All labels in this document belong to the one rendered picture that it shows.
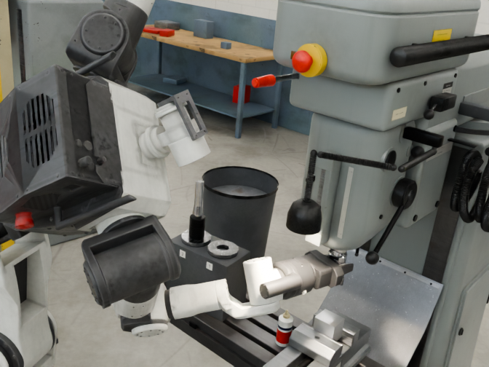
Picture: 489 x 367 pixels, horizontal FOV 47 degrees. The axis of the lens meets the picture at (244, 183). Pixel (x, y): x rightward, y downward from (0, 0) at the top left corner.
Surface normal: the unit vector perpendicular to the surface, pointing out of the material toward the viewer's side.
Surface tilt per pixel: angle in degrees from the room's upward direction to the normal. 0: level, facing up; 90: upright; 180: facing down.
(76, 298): 0
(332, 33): 90
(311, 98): 90
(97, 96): 59
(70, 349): 0
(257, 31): 90
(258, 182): 87
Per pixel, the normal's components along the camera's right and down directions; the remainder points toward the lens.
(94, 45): 0.07, -0.11
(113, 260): 0.12, -0.61
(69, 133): 0.86, -0.30
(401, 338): -0.41, -0.48
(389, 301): -0.54, -0.22
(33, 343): 0.94, 0.06
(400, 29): 0.68, 0.34
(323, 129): -0.65, 0.24
